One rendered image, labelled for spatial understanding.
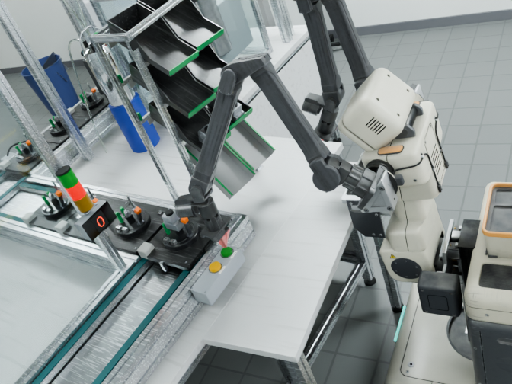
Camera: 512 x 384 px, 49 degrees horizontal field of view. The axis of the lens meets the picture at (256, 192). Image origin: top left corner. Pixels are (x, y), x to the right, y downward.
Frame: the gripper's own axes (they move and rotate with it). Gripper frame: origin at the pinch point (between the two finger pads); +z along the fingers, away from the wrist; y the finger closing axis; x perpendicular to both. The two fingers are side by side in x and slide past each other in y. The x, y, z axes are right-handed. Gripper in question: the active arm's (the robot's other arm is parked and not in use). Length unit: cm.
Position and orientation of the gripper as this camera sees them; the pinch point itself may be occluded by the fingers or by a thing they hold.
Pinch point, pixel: (224, 244)
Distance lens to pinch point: 187.6
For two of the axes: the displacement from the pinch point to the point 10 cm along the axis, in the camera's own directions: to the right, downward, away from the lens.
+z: 2.8, 7.6, 5.9
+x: 8.0, 1.5, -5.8
